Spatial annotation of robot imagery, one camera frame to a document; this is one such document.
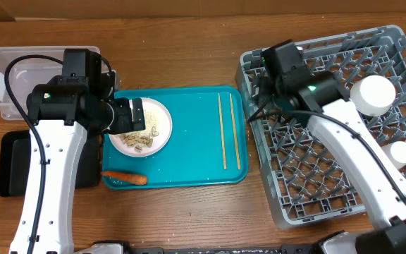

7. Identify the teal plastic tray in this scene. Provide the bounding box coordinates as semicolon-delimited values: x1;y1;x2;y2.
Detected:
102;86;248;188

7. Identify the food scraps and rice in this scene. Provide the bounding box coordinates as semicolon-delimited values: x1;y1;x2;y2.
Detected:
116;110;159;153

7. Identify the clear plastic waste bin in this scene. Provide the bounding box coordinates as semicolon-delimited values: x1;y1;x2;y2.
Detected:
0;47;116;125

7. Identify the black waste tray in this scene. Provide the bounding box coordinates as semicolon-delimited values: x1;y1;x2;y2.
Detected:
0;130;100;198

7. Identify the wooden chopstick right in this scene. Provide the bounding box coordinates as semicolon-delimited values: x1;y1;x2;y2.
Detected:
229;94;241;170

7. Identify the wooden chopstick left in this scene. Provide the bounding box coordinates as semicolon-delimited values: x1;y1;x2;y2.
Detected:
218;93;227;170

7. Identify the white small bowl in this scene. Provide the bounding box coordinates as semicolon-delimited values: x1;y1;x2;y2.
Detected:
350;75;396;116

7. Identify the wooden chopstick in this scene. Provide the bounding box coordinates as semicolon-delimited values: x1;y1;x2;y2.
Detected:
218;93;227;170
229;94;241;170

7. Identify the pink round plate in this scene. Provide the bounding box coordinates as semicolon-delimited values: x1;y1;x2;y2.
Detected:
109;97;173;157

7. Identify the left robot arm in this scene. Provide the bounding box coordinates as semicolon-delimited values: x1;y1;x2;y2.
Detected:
4;48;145;253

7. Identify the grey dishwasher rack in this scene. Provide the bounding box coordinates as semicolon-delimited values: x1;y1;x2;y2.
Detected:
235;25;406;229

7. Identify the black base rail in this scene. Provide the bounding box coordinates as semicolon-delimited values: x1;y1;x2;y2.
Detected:
72;240;380;254

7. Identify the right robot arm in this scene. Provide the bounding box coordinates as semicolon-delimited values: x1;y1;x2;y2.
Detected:
259;40;406;253

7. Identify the white cup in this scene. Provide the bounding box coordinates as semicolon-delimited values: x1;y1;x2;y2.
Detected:
381;141;406;169

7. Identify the orange carrot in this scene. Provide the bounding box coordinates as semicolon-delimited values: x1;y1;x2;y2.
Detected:
101;171;148;186

